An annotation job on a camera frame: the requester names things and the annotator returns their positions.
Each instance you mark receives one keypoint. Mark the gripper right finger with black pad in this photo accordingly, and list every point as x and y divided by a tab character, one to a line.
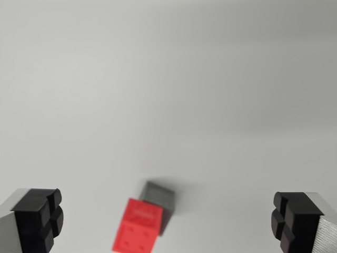
302	221

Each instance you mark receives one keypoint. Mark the red Infantino soft cube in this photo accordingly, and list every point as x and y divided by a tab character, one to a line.
139	227

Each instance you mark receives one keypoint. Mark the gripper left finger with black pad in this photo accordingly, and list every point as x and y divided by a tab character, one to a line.
29	221

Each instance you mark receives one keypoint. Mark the grey soft cube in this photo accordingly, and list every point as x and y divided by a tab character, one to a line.
160	198

